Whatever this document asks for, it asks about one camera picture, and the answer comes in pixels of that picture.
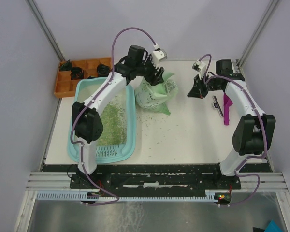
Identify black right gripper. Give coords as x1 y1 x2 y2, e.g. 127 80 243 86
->
187 73 221 99

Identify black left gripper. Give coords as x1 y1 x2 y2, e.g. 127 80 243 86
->
135 54 164 87

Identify green cat litter bag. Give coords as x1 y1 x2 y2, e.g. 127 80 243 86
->
134 71 178 116

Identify white plastic clip tool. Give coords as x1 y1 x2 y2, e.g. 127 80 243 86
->
213 95 224 117

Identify magenta plastic litter scoop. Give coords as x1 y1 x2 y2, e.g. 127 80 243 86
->
223 93 233 126

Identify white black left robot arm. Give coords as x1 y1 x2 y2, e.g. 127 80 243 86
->
70 45 167 189

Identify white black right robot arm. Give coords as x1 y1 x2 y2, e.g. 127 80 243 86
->
187 59 276 189

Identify green litter granules pile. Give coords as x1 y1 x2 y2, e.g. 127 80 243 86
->
97 103 126 146

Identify teal plastic litter box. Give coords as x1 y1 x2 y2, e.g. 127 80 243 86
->
67 77 137 164

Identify black round part in tray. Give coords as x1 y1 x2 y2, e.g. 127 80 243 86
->
96 63 111 77

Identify orange compartment tray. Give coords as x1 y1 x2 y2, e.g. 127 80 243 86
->
54 57 112 98

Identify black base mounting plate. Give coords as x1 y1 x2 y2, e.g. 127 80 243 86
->
70 164 241 197

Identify blue object bottom corner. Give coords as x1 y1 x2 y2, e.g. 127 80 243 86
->
264 220 283 232

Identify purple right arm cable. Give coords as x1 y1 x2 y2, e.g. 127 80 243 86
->
198 54 268 207

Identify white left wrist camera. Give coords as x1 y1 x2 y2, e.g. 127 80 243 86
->
151 48 167 67

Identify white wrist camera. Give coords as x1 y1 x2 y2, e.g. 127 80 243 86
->
151 48 167 67
192 60 207 79

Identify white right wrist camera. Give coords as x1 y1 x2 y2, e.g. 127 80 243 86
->
192 60 207 79

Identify black ring part in tray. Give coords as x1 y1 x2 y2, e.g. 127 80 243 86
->
70 67 84 80

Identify aluminium frame rail left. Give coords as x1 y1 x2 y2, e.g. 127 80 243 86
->
25 0 65 61

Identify white slotted cable duct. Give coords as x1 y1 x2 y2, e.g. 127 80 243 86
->
35 189 220 201

